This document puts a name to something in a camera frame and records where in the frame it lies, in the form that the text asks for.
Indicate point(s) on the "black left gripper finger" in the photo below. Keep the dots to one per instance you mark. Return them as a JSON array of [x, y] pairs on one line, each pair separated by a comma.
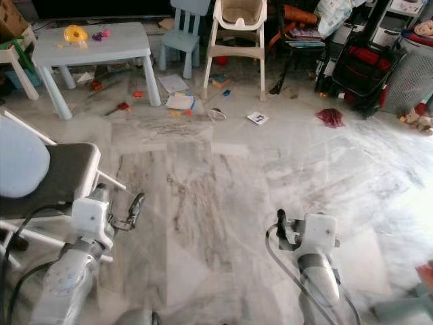
[[137, 206]]

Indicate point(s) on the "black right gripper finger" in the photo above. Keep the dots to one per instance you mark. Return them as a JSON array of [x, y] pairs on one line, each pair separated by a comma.
[[281, 227]]

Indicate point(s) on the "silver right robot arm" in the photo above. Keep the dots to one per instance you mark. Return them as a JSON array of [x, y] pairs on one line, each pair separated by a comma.
[[318, 284]]

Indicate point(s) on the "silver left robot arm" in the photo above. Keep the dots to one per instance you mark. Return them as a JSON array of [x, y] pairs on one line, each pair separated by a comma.
[[64, 284]]

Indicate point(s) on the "white picture card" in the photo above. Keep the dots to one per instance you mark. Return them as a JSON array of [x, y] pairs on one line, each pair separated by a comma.
[[258, 118]]

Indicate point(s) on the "small orange toy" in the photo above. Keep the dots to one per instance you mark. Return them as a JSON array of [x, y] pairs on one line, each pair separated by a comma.
[[137, 94]]

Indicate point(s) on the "white and blue booklet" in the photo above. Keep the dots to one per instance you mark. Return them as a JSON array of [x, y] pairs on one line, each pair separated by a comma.
[[180, 101]]

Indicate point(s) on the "light blue cushion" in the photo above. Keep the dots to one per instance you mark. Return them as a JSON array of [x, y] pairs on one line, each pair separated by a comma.
[[24, 159]]

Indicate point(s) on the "dark red cloth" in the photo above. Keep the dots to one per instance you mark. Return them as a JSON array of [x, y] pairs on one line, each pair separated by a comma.
[[331, 118]]

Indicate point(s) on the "clear plastic cup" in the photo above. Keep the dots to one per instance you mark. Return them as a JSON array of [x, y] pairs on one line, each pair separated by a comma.
[[216, 114]]

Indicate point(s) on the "small red toy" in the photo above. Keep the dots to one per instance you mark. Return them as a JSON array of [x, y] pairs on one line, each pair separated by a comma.
[[96, 85]]

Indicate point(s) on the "white paper sheet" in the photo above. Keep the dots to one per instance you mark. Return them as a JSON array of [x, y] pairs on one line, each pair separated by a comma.
[[174, 82]]

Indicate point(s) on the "small colourful box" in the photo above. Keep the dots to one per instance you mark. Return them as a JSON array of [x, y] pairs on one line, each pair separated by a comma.
[[220, 81]]

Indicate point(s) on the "light blue kids table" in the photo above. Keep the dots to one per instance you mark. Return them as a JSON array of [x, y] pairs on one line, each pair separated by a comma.
[[101, 44]]

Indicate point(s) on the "tan plush toy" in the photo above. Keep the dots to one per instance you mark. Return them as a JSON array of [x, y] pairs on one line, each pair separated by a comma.
[[419, 122]]

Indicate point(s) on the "light blue plastic kids chair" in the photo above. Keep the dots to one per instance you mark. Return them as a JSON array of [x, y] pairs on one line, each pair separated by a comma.
[[179, 40]]

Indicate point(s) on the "blue storage bin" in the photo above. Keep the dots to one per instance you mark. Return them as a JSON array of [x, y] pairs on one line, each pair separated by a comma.
[[21, 78]]

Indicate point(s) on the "pink and purple toy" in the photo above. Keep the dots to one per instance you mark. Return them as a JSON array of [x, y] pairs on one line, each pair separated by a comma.
[[101, 34]]

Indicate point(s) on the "black and red stroller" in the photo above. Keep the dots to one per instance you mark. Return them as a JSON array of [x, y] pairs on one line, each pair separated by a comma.
[[365, 71]]

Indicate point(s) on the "red plush toy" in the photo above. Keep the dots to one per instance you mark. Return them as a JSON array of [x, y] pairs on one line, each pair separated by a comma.
[[421, 108]]

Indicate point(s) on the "yellow plastic toy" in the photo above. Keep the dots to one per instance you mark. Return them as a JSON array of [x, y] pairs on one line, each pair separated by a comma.
[[74, 34]]

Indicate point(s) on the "stack of books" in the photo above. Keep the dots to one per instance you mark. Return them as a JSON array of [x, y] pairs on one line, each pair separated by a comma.
[[304, 39]]

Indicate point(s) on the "grey mesh laundry basket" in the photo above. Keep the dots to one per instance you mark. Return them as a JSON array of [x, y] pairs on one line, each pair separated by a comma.
[[409, 81]]

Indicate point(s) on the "white low table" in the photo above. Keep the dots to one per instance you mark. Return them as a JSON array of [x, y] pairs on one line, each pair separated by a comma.
[[10, 57]]

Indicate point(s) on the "white baby high chair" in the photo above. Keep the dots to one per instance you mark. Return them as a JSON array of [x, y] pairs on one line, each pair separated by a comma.
[[240, 30]]

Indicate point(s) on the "black television screen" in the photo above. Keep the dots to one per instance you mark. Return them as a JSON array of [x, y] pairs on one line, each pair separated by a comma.
[[101, 7]]

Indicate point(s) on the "orange cone toy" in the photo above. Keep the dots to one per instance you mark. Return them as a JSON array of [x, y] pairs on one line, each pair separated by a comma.
[[301, 15]]

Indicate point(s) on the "white printed bag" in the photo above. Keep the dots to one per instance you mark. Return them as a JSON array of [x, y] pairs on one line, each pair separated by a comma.
[[335, 15]]

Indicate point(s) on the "brown cardboard box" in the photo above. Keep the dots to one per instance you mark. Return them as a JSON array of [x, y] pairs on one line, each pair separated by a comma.
[[12, 20]]

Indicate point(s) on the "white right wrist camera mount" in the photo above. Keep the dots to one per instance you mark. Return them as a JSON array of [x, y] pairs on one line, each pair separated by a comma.
[[319, 233]]

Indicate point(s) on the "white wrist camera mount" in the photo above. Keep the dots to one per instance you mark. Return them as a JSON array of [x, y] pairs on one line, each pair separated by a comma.
[[91, 220], [319, 233]]

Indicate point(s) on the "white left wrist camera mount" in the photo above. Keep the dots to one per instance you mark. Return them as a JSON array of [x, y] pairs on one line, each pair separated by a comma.
[[91, 220]]

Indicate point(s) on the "grey seat white frame chair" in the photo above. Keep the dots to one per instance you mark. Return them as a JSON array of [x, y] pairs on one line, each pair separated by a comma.
[[67, 176]]

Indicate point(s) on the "black frame rack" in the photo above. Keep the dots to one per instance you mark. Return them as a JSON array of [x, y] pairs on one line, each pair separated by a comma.
[[283, 64]]

